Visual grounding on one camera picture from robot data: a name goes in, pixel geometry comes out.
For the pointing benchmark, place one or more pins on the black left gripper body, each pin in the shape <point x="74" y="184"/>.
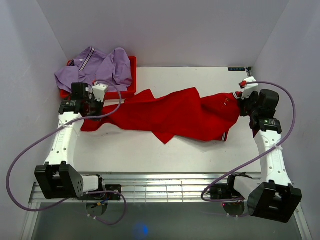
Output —
<point x="95" y="107"/>

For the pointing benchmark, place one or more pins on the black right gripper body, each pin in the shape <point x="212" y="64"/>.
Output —
<point x="247" y="105"/>

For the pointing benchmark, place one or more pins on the red trousers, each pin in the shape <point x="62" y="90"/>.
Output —
<point x="182" y="113"/>

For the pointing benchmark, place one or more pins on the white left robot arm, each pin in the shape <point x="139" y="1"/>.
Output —
<point x="57" y="177"/>

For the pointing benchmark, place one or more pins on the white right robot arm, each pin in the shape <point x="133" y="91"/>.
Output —
<point x="275" y="198"/>

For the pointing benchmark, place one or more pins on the small dark table label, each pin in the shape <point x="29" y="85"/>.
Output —
<point x="236" y="69"/>

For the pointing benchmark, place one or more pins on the purple shirt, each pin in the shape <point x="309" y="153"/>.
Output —
<point x="93" y="65"/>

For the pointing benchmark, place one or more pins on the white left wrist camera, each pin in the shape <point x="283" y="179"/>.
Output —
<point x="97" y="92"/>

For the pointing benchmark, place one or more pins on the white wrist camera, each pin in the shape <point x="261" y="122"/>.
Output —
<point x="97" y="92"/>
<point x="248" y="85"/>

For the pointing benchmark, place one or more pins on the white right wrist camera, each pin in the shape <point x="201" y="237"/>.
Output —
<point x="248" y="85"/>

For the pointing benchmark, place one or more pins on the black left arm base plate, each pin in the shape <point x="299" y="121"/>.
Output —
<point x="104" y="196"/>

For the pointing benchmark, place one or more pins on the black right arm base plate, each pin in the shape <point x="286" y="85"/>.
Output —
<point x="224" y="193"/>

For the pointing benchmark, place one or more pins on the aluminium table edge rail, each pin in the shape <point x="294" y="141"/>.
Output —
<point x="160" y="188"/>

